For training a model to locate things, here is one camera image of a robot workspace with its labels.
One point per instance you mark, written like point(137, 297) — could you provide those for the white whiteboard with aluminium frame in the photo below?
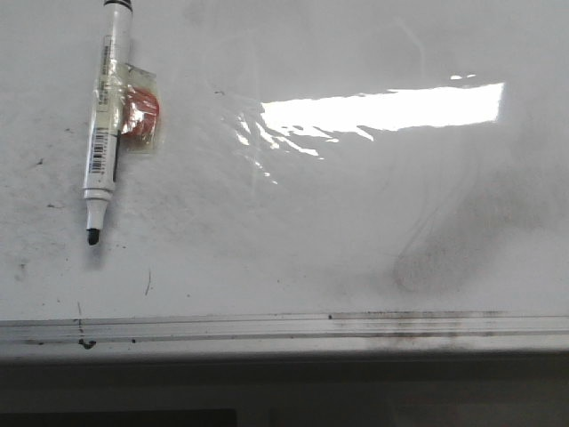
point(339, 178)

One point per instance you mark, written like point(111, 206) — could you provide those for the white black whiteboard marker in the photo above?
point(125, 109)

